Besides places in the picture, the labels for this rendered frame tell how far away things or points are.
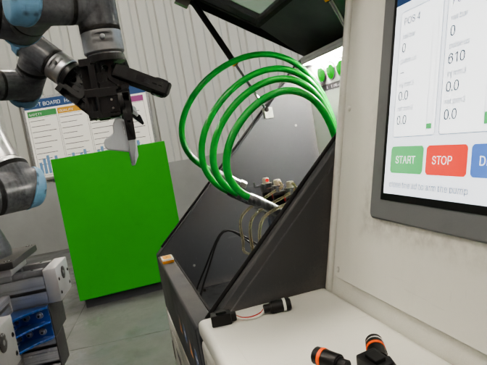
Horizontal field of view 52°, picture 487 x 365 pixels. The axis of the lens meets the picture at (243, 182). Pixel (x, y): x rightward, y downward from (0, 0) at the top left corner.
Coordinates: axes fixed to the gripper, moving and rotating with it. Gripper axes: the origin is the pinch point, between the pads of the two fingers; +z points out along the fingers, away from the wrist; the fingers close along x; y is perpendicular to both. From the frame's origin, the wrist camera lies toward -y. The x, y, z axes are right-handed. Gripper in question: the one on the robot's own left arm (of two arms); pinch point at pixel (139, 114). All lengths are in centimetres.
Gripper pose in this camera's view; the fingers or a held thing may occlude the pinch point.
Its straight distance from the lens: 125.5
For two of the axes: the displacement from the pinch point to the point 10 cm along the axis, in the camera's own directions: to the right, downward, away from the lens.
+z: 8.1, 5.9, -0.6
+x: 0.3, -1.3, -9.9
